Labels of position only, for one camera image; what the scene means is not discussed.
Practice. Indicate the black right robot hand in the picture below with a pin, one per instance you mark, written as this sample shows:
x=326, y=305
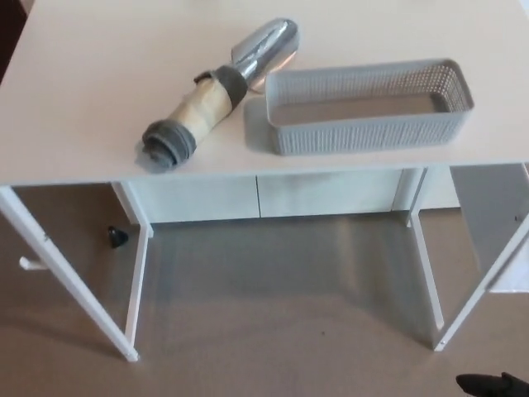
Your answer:
x=496, y=386

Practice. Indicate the white hanging sheet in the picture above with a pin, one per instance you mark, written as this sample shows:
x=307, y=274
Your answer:
x=512, y=277

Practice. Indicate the white cabinet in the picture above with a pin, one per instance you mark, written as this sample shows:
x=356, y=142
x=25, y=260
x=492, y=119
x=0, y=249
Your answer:
x=330, y=194

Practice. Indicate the grey perforated plastic basket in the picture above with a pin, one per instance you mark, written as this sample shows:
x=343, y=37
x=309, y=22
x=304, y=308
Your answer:
x=351, y=136

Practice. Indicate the white desk leg frame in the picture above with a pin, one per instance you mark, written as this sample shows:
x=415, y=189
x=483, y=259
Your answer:
x=430, y=289
x=62, y=281

